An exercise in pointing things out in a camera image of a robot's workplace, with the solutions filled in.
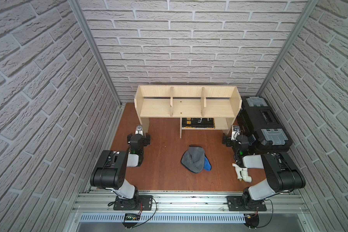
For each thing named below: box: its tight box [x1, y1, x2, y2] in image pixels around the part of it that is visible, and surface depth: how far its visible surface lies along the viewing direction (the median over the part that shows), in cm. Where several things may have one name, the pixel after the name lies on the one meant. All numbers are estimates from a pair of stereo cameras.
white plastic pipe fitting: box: [232, 162, 253, 183], surface depth 83 cm
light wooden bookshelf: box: [133, 85, 243, 139], surface depth 85 cm
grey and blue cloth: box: [180, 145, 212, 174], surface depth 86 cm
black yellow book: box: [181, 117, 216, 130], surface depth 92 cm
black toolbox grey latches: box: [236, 96, 293, 154], surface depth 89 cm
